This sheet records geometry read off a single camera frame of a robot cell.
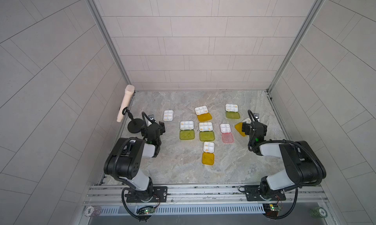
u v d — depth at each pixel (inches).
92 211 24.2
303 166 17.3
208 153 33.3
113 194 28.4
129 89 30.1
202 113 40.2
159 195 27.8
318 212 24.4
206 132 36.9
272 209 26.7
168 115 40.0
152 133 27.2
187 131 37.0
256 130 27.3
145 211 25.8
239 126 37.7
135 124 36.9
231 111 41.1
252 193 27.9
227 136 36.1
